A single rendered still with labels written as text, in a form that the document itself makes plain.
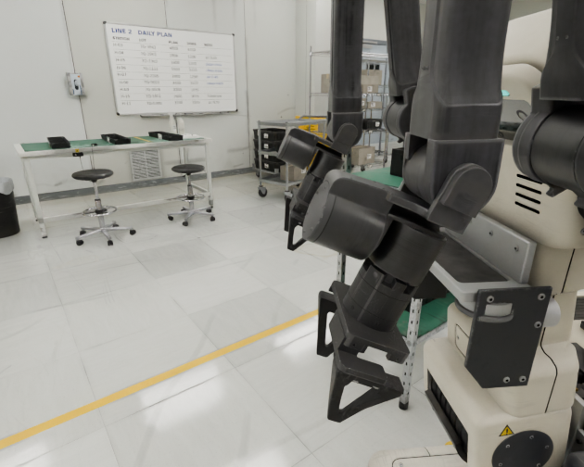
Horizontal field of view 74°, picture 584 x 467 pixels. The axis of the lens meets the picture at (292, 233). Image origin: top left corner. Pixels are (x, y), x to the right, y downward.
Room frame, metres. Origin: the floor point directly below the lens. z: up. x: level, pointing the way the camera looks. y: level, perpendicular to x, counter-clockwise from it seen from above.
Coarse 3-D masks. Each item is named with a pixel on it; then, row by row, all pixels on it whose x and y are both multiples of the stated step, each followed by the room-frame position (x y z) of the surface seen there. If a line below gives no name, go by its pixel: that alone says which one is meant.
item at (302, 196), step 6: (306, 174) 0.77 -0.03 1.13; (312, 174) 0.76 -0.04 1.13; (306, 180) 0.76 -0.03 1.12; (312, 180) 0.75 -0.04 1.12; (300, 186) 0.77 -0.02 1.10; (306, 186) 0.75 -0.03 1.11; (312, 186) 0.74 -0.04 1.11; (318, 186) 0.74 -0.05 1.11; (294, 192) 0.78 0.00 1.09; (300, 192) 0.76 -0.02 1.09; (306, 192) 0.75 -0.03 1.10; (312, 192) 0.74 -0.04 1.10; (294, 198) 0.75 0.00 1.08; (300, 198) 0.75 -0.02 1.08; (306, 198) 0.74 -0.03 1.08; (300, 204) 0.72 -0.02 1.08; (306, 204) 0.73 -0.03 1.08
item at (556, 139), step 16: (560, 112) 0.37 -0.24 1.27; (576, 112) 0.35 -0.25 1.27; (544, 128) 0.36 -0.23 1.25; (560, 128) 0.35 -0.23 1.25; (576, 128) 0.33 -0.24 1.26; (544, 144) 0.36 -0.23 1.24; (560, 144) 0.34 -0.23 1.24; (576, 144) 0.32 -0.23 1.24; (544, 160) 0.35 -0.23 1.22; (560, 160) 0.33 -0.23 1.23; (544, 176) 0.36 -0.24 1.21; (560, 176) 0.34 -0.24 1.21; (560, 192) 0.37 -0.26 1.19; (576, 192) 0.33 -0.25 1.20
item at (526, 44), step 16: (528, 16) 0.60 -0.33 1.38; (544, 16) 0.56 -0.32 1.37; (512, 32) 0.59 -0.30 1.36; (528, 32) 0.55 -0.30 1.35; (544, 32) 0.51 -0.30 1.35; (512, 48) 0.54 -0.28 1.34; (528, 48) 0.50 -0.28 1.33; (544, 48) 0.48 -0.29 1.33; (512, 64) 0.52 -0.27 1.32; (528, 64) 0.49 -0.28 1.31; (544, 64) 0.47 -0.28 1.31; (512, 80) 0.48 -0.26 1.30; (528, 80) 0.47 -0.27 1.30; (512, 96) 0.50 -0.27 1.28; (528, 96) 0.47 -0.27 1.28; (512, 112) 0.53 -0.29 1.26; (528, 112) 0.49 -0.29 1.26; (512, 128) 0.55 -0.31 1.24
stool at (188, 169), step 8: (176, 168) 3.85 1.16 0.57; (184, 168) 3.86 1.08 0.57; (192, 168) 3.86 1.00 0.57; (200, 168) 3.90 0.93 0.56; (184, 176) 3.77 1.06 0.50; (192, 192) 3.95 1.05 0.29; (184, 200) 3.82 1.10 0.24; (192, 200) 3.82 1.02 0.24; (184, 208) 4.09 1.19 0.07; (192, 208) 3.94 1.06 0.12; (200, 208) 4.03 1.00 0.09; (208, 208) 4.12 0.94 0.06; (168, 216) 3.89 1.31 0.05; (184, 224) 3.68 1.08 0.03
